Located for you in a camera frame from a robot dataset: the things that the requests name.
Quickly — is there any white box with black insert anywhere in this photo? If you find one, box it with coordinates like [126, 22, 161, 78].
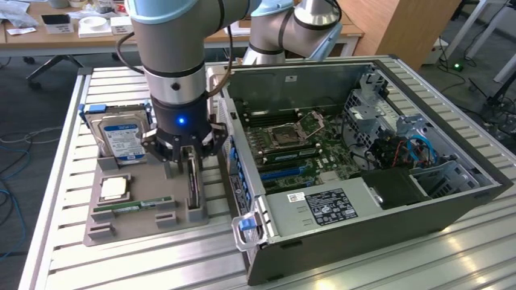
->
[39, 13, 75, 34]

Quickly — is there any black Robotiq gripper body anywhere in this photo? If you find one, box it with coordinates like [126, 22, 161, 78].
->
[150, 96, 214, 149]

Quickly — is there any white box holding tape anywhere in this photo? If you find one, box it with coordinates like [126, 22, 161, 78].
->
[75, 15, 113, 39]

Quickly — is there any black open PC case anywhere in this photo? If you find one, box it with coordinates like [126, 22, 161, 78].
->
[205, 59, 514, 287]

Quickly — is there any white tape roll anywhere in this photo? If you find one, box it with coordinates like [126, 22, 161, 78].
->
[79, 16, 106, 31]

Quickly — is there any grey power supply unit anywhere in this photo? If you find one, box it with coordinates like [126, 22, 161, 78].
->
[263, 177, 383, 242]

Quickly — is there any metal socket cover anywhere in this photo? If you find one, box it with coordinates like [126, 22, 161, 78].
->
[297, 111, 325, 137]

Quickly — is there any black tripod stand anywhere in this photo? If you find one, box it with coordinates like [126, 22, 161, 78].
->
[469, 53, 516, 134]

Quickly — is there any hard disk with blue carrier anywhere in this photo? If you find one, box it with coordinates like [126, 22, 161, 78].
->
[78, 101, 157, 166]

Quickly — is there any NVIDIA graphics card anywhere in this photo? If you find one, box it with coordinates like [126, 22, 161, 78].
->
[181, 144, 202, 211]

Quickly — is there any white table frame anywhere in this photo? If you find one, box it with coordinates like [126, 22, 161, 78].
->
[441, 0, 516, 83]

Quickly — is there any green Dell motherboard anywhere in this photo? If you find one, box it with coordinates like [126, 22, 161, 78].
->
[241, 108, 363, 194]

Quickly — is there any wooden cabinet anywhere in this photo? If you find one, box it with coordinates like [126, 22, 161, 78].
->
[341, 0, 462, 71]

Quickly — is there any silver CPU chip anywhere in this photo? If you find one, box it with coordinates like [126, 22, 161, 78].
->
[98, 177, 130, 201]

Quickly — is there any grey plastic parts rack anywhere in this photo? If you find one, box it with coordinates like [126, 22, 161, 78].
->
[82, 132, 210, 247]

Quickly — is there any black chair base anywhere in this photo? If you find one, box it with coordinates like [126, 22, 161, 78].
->
[25, 53, 121, 90]

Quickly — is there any perforated metal disk bay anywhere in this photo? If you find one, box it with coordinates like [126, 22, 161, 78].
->
[341, 87, 403, 146]

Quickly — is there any blue floor cable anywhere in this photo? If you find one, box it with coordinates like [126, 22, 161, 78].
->
[0, 144, 33, 259]

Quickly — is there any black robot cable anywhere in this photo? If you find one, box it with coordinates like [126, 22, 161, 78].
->
[114, 25, 235, 98]

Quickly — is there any CPU socket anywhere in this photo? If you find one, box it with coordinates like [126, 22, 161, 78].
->
[267, 122, 307, 149]

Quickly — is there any blue data wire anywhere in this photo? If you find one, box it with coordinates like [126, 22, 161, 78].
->
[405, 135, 439, 169]

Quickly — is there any silver chipset heat sink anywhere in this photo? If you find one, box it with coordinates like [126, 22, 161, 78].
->
[317, 171, 343, 185]

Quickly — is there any plain white box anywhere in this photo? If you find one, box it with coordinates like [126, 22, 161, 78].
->
[109, 15, 134, 36]

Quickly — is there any blue expansion slot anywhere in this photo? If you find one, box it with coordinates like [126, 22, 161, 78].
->
[258, 167, 307, 182]

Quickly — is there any green RAM stick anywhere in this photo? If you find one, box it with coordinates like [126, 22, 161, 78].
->
[262, 147, 319, 163]
[94, 196, 173, 212]

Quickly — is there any clear plastic bag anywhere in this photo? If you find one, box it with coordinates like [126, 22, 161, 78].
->
[0, 0, 41, 28]

